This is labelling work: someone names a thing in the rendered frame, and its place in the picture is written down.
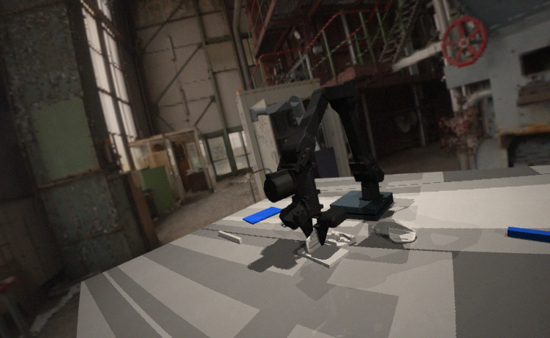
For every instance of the beige rectangular bar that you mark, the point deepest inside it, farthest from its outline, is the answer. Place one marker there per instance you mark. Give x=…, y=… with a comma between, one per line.
x=231, y=237

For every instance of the blue rectangular bar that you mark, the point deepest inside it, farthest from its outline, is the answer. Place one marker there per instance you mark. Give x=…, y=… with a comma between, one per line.
x=523, y=233

